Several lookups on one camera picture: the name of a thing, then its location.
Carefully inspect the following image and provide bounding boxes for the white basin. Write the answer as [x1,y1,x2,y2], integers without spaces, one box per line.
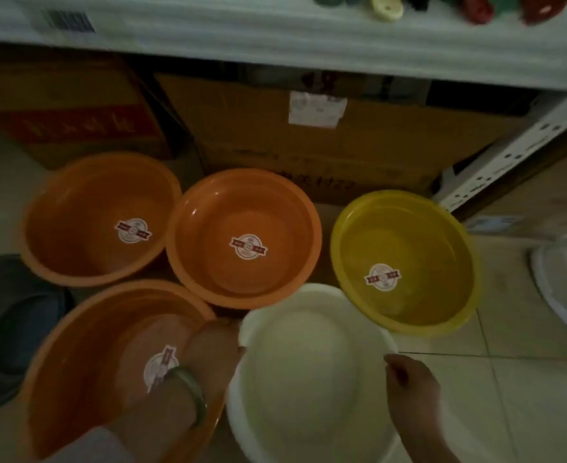
[225,283,402,463]

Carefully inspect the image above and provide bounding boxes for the barcode sticker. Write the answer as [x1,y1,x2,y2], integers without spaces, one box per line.
[32,8,96,34]

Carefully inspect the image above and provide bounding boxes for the white shipping label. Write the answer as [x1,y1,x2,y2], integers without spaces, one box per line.
[288,90,348,129]

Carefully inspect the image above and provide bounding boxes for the large brown cardboard box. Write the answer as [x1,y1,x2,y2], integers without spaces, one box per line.
[153,71,530,196]

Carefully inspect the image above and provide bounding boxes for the large orange basin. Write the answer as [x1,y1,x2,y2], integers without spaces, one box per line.
[18,279,226,463]

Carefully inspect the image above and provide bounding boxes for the grey basin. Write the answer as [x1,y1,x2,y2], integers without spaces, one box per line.
[0,253,77,419]

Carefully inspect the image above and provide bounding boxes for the person's right hand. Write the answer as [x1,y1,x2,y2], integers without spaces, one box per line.
[383,353,444,435]

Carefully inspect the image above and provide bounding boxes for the blue and white box label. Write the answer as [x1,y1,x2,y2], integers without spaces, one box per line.
[466,215,523,235]

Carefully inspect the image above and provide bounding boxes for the person's left forearm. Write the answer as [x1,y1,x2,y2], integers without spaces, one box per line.
[103,376,202,463]

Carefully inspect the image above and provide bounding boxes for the person's left hand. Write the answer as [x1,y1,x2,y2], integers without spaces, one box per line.
[182,318,248,412]

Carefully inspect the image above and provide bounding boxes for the small brown cardboard box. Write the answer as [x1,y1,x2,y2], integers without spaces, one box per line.
[456,120,567,239]

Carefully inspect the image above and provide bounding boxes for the yellow basin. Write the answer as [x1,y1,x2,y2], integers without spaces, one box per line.
[330,190,482,337]

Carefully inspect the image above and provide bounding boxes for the pile of colourful brushes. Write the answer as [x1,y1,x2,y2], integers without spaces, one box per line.
[312,0,567,26]

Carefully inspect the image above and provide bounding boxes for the green jade bracelet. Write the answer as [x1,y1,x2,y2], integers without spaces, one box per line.
[165,365,208,428]

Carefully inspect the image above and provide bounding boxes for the white metal shelf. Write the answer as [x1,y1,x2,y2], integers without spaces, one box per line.
[0,0,567,217]

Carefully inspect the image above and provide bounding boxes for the red and yellow carton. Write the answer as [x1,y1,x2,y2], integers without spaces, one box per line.
[0,48,173,169]

